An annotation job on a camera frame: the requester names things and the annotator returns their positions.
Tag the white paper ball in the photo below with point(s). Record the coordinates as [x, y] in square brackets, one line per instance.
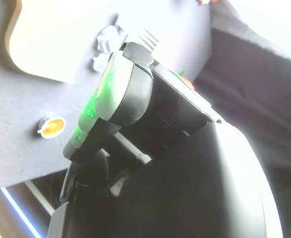
[98, 62]
[108, 37]

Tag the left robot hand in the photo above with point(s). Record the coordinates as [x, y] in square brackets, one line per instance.
[175, 188]

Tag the cream plastic dustpan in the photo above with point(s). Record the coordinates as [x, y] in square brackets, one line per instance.
[48, 37]

